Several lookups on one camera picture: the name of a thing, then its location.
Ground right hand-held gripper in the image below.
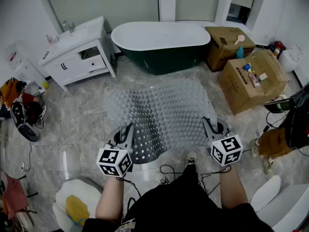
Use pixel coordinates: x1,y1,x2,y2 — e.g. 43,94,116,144
202,116,243,167

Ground white trash bin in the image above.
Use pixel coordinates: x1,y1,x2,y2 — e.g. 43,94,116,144
279,44,304,73

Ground green and white bathtub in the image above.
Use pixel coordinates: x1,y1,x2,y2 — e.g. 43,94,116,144
111,21,212,76

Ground person's right shoe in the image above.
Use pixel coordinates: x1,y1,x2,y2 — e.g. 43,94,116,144
185,150,197,166

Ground person's black clothes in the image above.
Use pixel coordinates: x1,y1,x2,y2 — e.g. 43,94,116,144
82,163,275,232

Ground white toilet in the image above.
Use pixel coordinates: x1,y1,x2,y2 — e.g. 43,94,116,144
250,174,309,232

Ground white vanity cabinet with sink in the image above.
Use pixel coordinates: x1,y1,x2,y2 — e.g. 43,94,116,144
38,15,117,92

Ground person's left forearm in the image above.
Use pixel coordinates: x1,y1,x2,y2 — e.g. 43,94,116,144
95,176,125,226

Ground large cardboard box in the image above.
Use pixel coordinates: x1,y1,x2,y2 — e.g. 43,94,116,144
219,49,289,116

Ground grey and black backpack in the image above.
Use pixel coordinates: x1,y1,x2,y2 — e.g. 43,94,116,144
11,100,41,143

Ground person's left shoe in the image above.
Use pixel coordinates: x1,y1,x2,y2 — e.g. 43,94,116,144
155,172,171,185

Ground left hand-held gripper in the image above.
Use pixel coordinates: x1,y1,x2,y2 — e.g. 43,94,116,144
96,123,135,178

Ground person's shoe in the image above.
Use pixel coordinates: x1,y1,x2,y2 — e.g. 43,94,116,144
185,150,197,166
155,172,171,185

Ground pink cloth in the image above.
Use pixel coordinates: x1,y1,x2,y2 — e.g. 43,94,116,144
0,173,30,221

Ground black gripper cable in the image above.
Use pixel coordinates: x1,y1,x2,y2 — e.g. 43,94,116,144
115,176,143,217
159,164,231,195

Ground white bubble bath mat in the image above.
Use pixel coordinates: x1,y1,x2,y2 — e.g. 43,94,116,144
103,78,218,165

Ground yellow cloth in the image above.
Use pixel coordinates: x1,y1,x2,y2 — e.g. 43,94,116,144
65,194,90,227

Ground orange cloth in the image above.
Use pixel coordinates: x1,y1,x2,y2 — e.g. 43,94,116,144
0,78,19,109

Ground chrome faucet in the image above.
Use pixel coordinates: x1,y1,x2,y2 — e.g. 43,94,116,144
62,20,75,35

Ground person's right forearm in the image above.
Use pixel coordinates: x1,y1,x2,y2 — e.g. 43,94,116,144
218,164,249,210

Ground pink and white bottle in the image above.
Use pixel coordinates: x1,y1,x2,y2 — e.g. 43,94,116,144
250,72,261,88

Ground wide grey roller blind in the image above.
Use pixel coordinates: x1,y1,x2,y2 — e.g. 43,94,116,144
43,0,160,29

